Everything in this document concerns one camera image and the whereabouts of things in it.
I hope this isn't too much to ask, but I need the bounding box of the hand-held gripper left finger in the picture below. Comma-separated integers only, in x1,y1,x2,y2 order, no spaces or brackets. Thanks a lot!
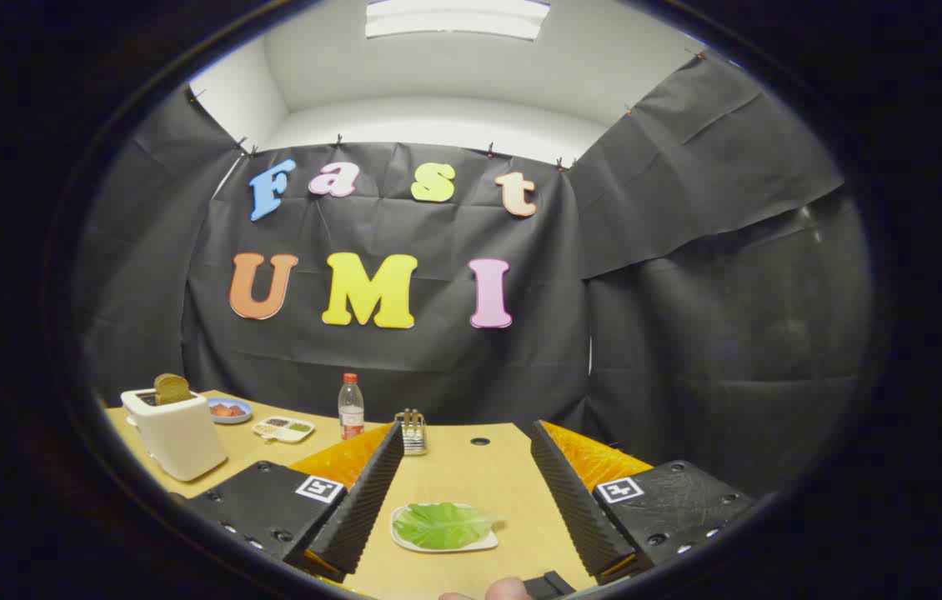
179,421,405,584

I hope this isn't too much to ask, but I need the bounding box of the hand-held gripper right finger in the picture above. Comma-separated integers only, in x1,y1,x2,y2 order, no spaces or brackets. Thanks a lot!
530,419,759,586

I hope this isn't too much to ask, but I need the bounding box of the green lettuce leaf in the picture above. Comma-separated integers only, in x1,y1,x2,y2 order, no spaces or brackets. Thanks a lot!
393,502,505,551

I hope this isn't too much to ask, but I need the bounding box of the brown bread slice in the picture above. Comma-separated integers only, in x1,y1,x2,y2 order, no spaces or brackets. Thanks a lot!
153,373,192,407

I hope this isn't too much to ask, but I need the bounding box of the white square plate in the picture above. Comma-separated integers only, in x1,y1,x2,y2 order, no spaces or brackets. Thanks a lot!
390,502,499,554

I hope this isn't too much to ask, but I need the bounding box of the clear plastic water bottle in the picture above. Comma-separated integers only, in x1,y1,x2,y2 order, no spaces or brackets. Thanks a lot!
338,372,365,441

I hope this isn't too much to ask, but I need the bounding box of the white seasoning tray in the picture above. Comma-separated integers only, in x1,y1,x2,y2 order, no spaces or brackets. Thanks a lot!
252,416,316,444

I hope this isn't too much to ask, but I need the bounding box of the small blue plate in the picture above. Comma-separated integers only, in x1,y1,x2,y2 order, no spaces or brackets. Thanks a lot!
207,397,253,425

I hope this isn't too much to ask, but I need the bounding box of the white toaster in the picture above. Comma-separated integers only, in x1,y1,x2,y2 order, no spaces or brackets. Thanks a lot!
121,388,228,483

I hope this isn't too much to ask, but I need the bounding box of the wire utensil holder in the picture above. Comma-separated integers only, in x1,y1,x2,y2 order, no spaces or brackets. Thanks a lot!
394,410,428,456

